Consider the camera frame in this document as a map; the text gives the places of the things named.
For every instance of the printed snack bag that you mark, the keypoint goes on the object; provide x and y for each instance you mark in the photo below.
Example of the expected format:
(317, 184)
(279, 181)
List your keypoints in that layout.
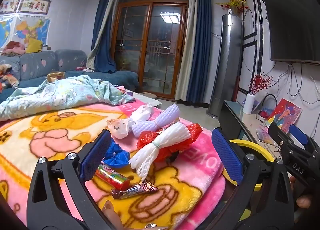
(117, 127)

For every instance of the red berry branches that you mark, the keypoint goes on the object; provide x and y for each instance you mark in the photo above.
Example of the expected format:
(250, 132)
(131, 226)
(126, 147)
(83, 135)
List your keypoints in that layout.
(260, 83)

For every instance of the wall map poster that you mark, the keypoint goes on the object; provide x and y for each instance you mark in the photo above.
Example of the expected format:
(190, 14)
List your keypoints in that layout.
(30, 30)

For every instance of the red plastic bag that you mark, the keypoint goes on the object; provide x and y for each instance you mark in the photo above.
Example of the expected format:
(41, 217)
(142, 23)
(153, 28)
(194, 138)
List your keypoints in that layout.
(180, 145)

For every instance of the white top coffee table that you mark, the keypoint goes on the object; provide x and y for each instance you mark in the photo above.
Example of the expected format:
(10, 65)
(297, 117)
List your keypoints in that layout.
(136, 96)

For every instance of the blue wrapper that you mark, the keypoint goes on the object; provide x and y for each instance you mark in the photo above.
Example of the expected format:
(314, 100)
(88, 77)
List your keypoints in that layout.
(116, 156)

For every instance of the framed embroidery wall picture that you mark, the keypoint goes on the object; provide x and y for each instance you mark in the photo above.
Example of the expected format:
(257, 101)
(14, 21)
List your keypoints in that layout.
(8, 5)
(35, 6)

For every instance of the wooden sliding glass door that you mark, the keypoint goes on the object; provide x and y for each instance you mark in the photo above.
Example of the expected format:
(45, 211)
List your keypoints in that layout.
(150, 45)

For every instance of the pile of red clothes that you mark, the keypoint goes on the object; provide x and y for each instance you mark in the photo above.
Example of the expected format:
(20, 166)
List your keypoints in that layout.
(13, 48)

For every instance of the silver tower air conditioner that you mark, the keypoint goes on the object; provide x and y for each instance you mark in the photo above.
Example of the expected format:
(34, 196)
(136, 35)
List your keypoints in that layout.
(225, 70)

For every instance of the blue heart print sofa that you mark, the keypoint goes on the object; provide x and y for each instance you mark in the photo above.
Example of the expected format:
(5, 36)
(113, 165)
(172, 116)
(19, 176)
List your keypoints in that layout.
(100, 75)

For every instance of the lilac foam fruit net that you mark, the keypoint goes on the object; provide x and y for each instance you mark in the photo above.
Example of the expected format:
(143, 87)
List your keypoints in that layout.
(156, 120)

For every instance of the purple framed picture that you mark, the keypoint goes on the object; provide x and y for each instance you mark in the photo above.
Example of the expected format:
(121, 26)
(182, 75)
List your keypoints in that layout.
(258, 103)

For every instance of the long tv cabinet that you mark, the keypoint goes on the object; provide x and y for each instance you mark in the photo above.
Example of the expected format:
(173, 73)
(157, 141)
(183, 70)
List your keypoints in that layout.
(232, 117)

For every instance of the yellow pillow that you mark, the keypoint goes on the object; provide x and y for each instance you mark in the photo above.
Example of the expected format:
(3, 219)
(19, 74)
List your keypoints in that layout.
(33, 45)

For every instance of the white plastic bag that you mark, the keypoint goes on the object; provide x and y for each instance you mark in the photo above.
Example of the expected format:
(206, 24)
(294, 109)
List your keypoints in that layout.
(143, 113)

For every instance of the gold red gift bag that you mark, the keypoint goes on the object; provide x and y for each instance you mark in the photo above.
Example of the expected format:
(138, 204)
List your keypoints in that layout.
(56, 77)

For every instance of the yellow red artificial flowers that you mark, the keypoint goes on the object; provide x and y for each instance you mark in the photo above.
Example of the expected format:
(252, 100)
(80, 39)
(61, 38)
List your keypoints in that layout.
(233, 1)

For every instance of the pink cartoon fleece blanket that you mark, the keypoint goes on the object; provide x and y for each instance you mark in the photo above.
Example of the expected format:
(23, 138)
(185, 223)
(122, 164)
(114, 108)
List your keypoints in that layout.
(50, 132)

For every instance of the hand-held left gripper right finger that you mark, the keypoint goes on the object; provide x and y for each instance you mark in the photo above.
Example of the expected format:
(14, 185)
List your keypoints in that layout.
(227, 155)

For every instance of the clear bead organiser box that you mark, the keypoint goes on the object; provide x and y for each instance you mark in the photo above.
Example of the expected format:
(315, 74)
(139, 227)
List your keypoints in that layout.
(263, 135)

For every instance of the white foam fruit net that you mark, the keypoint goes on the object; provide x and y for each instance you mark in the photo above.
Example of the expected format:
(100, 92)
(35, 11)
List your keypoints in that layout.
(155, 152)

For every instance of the colourful woman portrait painting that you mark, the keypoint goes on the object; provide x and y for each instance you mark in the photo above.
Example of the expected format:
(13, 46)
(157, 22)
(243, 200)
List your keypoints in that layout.
(282, 116)

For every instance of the patterned clothes heap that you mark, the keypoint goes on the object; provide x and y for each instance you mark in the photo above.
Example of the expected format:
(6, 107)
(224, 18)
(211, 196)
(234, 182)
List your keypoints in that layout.
(7, 77)

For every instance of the blue and beige curtain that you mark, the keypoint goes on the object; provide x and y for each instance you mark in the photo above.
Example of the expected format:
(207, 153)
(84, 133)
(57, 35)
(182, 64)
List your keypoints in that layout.
(105, 32)
(200, 45)

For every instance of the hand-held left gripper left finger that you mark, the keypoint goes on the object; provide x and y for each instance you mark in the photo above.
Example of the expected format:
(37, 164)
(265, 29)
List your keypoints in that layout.
(96, 155)

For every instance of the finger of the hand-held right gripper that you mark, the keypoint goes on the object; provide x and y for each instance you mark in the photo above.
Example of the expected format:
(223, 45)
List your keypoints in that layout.
(298, 133)
(277, 133)

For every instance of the white ribbed vase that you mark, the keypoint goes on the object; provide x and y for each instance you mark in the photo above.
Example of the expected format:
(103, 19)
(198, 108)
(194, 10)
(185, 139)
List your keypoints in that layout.
(248, 103)

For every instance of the brown chocolate bar wrapper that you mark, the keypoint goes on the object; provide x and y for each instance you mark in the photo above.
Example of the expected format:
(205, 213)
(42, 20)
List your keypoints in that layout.
(135, 189)

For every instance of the person's right hand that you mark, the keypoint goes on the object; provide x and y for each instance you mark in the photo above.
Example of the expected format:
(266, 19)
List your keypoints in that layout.
(303, 201)

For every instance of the yellow rimmed black trash bin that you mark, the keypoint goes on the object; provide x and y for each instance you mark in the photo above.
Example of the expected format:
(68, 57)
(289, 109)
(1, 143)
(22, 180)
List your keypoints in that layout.
(250, 145)

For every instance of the colourful foil candy tube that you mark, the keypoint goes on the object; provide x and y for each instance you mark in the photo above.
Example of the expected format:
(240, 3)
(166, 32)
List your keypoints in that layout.
(111, 176)

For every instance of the light blue printed quilt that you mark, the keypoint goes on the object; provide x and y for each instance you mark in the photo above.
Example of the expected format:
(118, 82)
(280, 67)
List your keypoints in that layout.
(62, 92)

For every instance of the person's left hand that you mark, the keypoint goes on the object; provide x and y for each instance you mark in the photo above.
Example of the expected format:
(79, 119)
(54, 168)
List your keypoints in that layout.
(112, 213)

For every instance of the black wall television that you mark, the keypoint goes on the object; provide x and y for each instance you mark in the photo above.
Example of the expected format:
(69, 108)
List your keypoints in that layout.
(292, 20)

